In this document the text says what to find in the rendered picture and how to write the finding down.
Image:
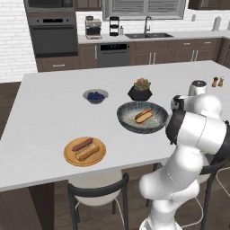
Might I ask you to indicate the dark brown sausage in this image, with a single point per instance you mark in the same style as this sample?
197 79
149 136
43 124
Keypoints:
82 144

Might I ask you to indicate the brown base cupboard run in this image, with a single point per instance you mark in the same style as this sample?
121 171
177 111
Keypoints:
173 52

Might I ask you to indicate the small soap bottle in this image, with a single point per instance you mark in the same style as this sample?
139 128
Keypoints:
121 30

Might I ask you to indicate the black wall oven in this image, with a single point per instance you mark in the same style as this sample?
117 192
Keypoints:
54 37

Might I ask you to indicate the brown pepper shaker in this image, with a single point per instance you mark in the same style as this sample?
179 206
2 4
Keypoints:
215 82

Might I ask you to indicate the reddish brown sausage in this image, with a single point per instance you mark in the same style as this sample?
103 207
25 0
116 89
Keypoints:
143 112

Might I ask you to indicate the brown island base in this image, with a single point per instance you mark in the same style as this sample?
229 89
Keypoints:
18 209

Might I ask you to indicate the dark sink tap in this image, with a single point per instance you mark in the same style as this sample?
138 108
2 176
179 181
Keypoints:
146 25

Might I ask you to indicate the black microwave oven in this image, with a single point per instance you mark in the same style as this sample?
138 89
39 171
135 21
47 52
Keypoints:
49 4

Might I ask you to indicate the window with blinds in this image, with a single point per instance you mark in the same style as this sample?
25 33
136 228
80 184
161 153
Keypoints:
143 7

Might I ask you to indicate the pale hot dog bun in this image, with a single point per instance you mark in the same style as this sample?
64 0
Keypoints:
145 117

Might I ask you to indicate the silver coffee machine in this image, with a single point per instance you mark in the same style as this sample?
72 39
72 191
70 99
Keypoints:
93 28

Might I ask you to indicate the tan hot dog bun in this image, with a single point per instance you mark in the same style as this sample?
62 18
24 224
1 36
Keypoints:
88 153

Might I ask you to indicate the orange round plate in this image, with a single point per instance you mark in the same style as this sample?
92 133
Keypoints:
69 154

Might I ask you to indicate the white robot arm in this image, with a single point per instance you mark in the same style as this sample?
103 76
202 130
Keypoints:
191 131

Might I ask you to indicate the dark kitchen sink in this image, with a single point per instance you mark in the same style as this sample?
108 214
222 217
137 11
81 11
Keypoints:
148 35

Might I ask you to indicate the black dishwasher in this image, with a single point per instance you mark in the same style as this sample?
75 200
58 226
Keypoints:
113 55

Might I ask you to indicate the black tiered rack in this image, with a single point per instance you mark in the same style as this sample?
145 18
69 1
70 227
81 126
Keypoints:
114 26

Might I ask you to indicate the blueberries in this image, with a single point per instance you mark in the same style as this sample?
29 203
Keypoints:
95 96

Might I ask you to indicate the brown wall cupboard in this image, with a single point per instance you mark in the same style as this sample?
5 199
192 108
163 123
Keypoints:
88 4
209 3

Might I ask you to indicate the white topped salt shaker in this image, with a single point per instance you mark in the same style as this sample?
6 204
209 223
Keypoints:
221 81

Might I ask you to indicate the black faceted plant pot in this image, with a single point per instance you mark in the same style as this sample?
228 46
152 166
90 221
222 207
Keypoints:
139 95

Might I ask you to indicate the brown cupboards beside oven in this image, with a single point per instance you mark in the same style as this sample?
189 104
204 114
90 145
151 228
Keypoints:
86 57

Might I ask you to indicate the white wall socket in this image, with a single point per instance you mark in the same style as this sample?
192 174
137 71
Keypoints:
193 18

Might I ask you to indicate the green succulent plant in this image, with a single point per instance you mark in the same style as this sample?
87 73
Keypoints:
142 84

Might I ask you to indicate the large dark blue bowl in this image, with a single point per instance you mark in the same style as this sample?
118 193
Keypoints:
128 122

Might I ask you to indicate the small grey bowl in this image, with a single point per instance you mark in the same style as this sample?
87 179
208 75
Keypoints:
90 101

